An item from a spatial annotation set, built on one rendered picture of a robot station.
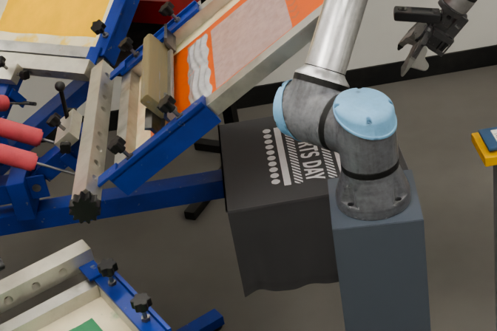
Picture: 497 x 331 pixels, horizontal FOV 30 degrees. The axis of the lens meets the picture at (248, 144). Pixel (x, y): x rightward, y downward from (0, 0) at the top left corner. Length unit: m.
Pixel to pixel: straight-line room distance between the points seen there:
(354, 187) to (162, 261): 2.07
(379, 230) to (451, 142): 2.46
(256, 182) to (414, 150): 1.87
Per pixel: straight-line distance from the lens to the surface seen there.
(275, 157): 2.53
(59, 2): 3.11
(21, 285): 2.17
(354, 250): 1.87
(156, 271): 3.77
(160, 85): 2.33
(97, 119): 2.46
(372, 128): 1.75
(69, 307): 2.17
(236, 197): 2.40
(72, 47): 2.92
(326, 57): 1.85
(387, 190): 1.83
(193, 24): 2.62
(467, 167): 4.11
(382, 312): 1.98
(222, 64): 2.31
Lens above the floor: 2.32
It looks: 32 degrees down
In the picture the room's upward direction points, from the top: 10 degrees counter-clockwise
